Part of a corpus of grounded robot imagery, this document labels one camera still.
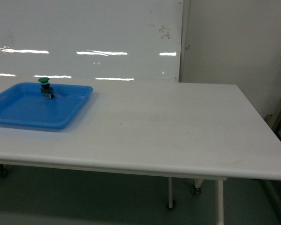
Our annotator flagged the green mushroom push button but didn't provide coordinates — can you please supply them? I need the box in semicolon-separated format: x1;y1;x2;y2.
38;77;55;99

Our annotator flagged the blue plastic tray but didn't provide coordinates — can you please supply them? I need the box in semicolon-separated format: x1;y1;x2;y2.
0;82;93;130

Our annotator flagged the white board frame post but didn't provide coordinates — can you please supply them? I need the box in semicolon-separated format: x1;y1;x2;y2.
178;0;192;82

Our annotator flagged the white table frame with casters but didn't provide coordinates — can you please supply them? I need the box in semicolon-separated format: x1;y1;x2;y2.
0;159;228;225

